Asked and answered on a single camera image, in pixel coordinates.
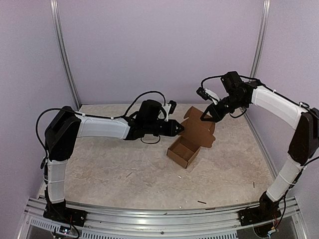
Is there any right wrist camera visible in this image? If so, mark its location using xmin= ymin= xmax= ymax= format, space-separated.
xmin=196 ymin=87 xmax=220 ymax=105

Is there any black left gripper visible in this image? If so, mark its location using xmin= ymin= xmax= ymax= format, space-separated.
xmin=146 ymin=119 xmax=185 ymax=137

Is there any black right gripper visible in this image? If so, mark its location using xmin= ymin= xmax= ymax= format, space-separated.
xmin=200 ymin=93 xmax=247 ymax=122

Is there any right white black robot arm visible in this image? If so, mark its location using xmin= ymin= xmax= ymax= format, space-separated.
xmin=196 ymin=71 xmax=319 ymax=226

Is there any front aluminium frame rail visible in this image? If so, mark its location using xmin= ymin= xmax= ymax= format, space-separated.
xmin=15 ymin=197 xmax=309 ymax=239

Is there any aluminium corner post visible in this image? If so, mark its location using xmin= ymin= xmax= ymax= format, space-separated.
xmin=49 ymin=0 xmax=82 ymax=110
xmin=248 ymin=0 xmax=271 ymax=81

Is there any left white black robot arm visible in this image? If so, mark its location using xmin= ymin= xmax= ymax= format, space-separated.
xmin=41 ymin=100 xmax=184 ymax=227

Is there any brown cardboard box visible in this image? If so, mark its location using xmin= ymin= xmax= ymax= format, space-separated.
xmin=166 ymin=106 xmax=216 ymax=169

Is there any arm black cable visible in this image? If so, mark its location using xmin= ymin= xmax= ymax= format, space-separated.
xmin=119 ymin=91 xmax=167 ymax=144
xmin=200 ymin=74 xmax=260 ymax=90

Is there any left aluminium corner post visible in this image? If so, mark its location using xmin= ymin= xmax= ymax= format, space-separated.
xmin=49 ymin=0 xmax=82 ymax=110

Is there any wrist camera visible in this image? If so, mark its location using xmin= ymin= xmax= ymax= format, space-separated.
xmin=196 ymin=87 xmax=220 ymax=105
xmin=159 ymin=100 xmax=177 ymax=121

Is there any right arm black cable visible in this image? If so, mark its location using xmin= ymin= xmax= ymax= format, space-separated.
xmin=200 ymin=74 xmax=260 ymax=90

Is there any right aluminium corner post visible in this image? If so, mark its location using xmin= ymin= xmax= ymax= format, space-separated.
xmin=248 ymin=0 xmax=271 ymax=81

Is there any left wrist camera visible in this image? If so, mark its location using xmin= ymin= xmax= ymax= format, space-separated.
xmin=159 ymin=100 xmax=177 ymax=121

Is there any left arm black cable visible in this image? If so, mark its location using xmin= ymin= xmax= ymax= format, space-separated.
xmin=119 ymin=91 xmax=167 ymax=144

